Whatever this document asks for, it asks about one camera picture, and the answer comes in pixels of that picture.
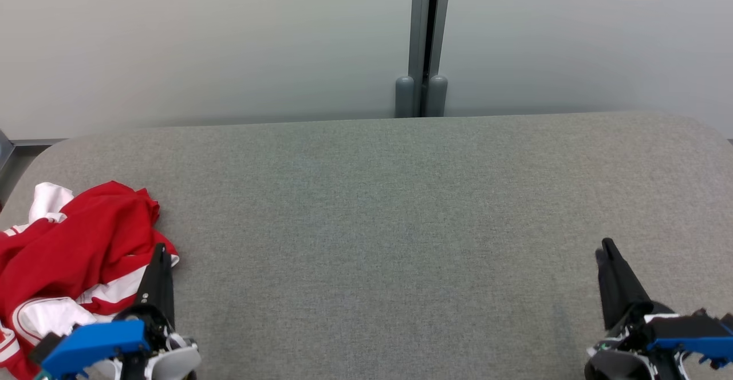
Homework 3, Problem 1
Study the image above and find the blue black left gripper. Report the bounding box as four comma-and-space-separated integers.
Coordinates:
39, 244, 176, 380

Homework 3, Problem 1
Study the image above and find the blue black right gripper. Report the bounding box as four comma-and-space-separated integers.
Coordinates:
596, 238, 733, 380

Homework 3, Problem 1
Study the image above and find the red white jersey shirt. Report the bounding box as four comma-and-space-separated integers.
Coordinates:
0, 181, 180, 380

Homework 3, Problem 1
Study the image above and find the grey metal partition post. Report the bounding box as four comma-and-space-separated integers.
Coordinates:
394, 0, 453, 118

